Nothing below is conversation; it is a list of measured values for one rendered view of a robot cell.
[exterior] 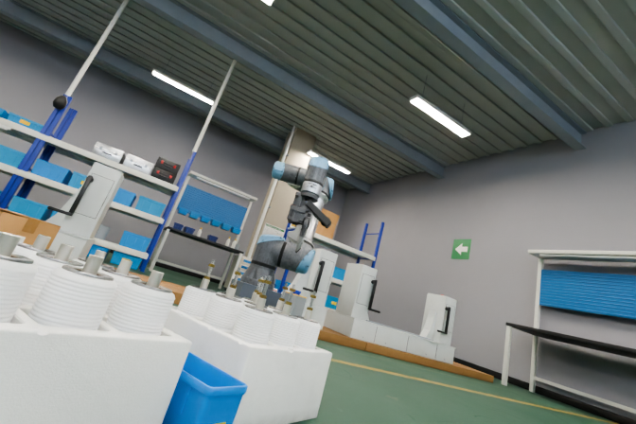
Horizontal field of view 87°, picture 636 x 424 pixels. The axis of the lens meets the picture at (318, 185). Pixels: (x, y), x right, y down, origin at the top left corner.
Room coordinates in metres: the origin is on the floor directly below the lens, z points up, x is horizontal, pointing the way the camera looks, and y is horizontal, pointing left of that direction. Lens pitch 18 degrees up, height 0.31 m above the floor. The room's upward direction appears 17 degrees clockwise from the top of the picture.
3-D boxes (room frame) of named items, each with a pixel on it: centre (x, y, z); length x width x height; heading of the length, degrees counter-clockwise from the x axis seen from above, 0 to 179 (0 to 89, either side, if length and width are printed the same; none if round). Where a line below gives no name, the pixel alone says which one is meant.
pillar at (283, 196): (7.66, 0.75, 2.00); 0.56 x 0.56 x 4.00; 25
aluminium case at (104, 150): (4.87, 3.10, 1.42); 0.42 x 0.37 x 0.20; 22
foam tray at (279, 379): (1.10, 0.08, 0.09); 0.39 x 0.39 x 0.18; 53
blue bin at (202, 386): (0.82, 0.16, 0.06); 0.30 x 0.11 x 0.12; 53
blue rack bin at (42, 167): (4.71, 3.57, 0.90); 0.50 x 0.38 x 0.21; 25
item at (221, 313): (1.01, 0.15, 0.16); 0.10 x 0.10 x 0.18
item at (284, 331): (1.03, -0.02, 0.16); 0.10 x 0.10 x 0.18
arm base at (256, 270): (1.55, 0.13, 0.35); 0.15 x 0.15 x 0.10
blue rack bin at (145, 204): (5.23, 2.38, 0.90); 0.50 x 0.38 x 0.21; 25
